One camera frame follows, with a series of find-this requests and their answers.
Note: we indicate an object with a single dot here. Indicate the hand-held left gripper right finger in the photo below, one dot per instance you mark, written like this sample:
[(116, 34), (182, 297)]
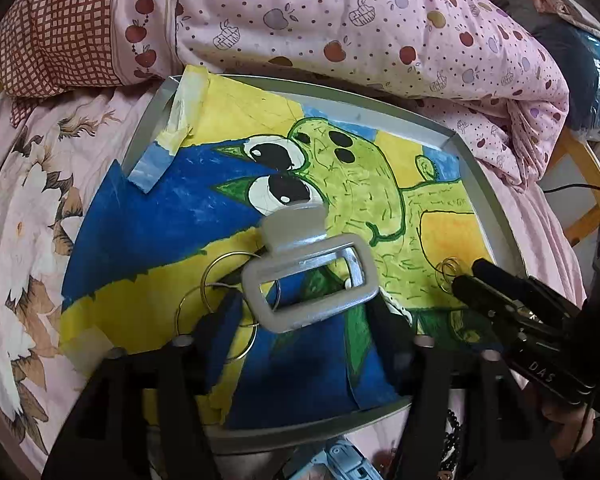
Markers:
[(386, 332)]

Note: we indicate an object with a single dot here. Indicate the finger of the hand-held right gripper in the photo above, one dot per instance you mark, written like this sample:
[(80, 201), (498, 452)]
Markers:
[(472, 292), (495, 272)]

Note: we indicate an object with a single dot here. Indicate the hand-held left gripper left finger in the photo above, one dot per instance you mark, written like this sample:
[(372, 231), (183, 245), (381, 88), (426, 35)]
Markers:
[(225, 335)]

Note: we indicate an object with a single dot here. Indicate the white hair claw clip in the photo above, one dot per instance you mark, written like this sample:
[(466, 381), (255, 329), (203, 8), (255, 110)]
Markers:
[(290, 240)]

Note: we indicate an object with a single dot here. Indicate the blue wrist watch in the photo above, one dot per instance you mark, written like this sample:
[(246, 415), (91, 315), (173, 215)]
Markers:
[(350, 465)]

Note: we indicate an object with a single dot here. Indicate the grey shallow box tray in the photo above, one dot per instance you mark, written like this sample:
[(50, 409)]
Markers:
[(410, 125)]

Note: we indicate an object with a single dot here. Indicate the person's right forearm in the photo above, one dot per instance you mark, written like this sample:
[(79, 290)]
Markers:
[(565, 430)]

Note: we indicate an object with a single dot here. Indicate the green cartoon crayon drawing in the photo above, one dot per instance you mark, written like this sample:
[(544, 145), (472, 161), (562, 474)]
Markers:
[(355, 185)]

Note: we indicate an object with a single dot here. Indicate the blue bedding in plastic bag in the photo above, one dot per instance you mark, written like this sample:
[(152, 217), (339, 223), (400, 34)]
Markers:
[(590, 75)]

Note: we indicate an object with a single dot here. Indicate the pink floral bedsheet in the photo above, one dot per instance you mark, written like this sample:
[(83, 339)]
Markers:
[(30, 210)]

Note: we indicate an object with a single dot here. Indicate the pink apple-print quilt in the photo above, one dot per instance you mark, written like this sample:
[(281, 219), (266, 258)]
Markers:
[(330, 20)]

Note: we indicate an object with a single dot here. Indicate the wooden bed frame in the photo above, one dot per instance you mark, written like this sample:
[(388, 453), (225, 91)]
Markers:
[(592, 180)]

